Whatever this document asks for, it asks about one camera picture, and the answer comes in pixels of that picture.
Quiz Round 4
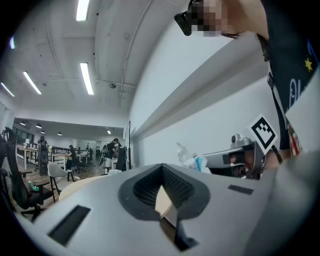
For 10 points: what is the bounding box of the person's right forearm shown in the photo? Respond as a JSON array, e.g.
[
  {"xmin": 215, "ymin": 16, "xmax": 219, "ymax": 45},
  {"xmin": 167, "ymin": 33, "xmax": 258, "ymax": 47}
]
[{"xmin": 264, "ymin": 143, "xmax": 292, "ymax": 171}]

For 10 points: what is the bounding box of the black wristband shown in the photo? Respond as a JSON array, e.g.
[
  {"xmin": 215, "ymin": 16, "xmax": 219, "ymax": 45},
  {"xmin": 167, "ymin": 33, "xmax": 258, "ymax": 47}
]
[{"xmin": 271, "ymin": 144, "xmax": 284, "ymax": 165}]

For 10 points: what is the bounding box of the black head-worn camera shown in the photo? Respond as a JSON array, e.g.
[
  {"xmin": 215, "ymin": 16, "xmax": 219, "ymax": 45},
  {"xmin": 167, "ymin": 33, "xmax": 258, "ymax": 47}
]
[{"xmin": 174, "ymin": 0, "xmax": 201, "ymax": 37}]

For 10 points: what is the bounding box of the person's black printed shirt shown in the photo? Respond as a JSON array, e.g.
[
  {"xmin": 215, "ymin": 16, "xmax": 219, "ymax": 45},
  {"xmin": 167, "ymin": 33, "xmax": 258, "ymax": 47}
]
[{"xmin": 257, "ymin": 0, "xmax": 320, "ymax": 156}]

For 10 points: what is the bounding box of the gray chair with black legs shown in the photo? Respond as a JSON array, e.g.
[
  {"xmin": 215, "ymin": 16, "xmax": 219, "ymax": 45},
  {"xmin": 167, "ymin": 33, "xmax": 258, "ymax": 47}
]
[{"xmin": 48, "ymin": 161, "xmax": 76, "ymax": 201}]

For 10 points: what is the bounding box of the black mesh office chair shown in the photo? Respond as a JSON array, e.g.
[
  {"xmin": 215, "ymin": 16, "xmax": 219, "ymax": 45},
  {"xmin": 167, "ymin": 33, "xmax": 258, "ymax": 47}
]
[{"xmin": 0, "ymin": 126, "xmax": 55, "ymax": 222}]

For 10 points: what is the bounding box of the person's right hand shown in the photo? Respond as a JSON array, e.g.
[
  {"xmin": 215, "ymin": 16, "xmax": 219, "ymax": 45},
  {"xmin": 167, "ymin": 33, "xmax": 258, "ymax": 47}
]
[{"xmin": 243, "ymin": 151, "xmax": 255, "ymax": 175}]

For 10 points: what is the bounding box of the black floor speaker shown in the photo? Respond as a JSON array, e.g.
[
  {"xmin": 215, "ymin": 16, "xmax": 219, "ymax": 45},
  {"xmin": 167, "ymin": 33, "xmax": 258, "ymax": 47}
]
[{"xmin": 37, "ymin": 135, "xmax": 50, "ymax": 176}]

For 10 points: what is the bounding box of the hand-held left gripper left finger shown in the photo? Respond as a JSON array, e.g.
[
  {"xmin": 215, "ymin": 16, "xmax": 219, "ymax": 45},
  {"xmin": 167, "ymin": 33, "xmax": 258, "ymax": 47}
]
[{"xmin": 18, "ymin": 163, "xmax": 176, "ymax": 256}]

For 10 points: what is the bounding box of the wooden desk with black frame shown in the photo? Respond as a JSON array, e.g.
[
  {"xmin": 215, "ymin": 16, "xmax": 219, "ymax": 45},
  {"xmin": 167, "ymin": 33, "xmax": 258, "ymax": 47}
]
[{"xmin": 51, "ymin": 152, "xmax": 74, "ymax": 172}]

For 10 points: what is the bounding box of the black strap with buckle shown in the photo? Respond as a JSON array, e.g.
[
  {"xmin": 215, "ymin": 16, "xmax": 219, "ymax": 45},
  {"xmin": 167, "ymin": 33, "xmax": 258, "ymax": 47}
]
[{"xmin": 266, "ymin": 71, "xmax": 288, "ymax": 131}]

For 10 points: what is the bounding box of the clear plastic bag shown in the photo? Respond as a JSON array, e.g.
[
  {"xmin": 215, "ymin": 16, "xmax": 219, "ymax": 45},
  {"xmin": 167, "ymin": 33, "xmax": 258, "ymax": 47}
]
[{"xmin": 176, "ymin": 141, "xmax": 208, "ymax": 174}]

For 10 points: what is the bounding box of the wooden desk with white frame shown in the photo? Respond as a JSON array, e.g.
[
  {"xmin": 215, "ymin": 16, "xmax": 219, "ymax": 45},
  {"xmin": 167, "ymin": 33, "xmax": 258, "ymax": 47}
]
[{"xmin": 15, "ymin": 143, "xmax": 39, "ymax": 171}]

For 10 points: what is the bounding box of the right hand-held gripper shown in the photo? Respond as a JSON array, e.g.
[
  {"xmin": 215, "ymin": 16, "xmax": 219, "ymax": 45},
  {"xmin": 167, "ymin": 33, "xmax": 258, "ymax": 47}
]
[{"xmin": 202, "ymin": 113, "xmax": 279, "ymax": 180}]

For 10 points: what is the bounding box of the person's head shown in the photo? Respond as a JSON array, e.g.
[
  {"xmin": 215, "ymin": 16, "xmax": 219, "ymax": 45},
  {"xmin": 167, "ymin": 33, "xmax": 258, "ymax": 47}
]
[{"xmin": 189, "ymin": 0, "xmax": 270, "ymax": 41}]

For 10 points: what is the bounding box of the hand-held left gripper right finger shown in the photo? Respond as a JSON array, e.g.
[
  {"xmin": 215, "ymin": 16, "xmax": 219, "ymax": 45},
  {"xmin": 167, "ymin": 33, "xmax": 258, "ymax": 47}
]
[{"xmin": 162, "ymin": 149, "xmax": 320, "ymax": 256}]

